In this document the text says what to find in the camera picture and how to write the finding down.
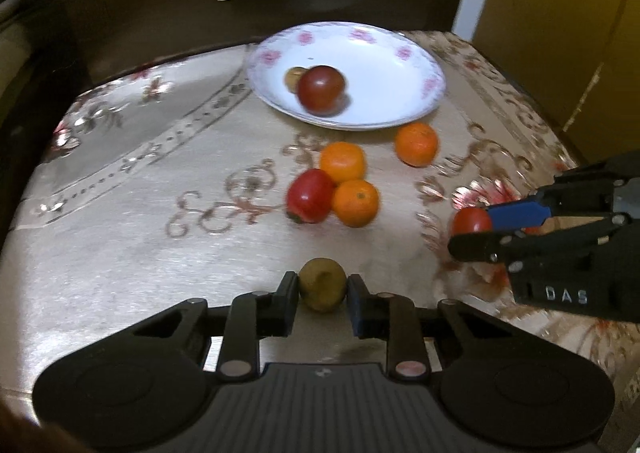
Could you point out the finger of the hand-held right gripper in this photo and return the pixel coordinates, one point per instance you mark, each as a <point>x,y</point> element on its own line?
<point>517,214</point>
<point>480,247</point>

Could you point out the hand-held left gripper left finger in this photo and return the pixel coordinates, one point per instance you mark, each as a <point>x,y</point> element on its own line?
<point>282,308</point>

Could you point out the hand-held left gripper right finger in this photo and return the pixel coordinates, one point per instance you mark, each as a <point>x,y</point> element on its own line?
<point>357,308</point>

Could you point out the small green-brown fruit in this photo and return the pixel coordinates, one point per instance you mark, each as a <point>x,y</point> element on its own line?
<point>322,283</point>
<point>292,78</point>

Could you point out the orange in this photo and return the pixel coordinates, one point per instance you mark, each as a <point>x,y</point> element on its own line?
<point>342,162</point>
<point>416,144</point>
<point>356,203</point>

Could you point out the white floral plate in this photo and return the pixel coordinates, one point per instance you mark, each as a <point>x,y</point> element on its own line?
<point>375,78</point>

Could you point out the beige floral tablecloth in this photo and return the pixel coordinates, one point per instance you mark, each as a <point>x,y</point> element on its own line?
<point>150,258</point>

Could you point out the yellow wooden wardrobe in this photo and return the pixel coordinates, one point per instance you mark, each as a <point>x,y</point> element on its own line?
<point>550,33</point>

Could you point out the dark red tomato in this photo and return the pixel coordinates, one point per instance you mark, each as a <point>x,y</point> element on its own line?
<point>320,88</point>

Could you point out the dark wooden cabinet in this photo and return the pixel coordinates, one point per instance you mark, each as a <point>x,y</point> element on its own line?
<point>150,8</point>

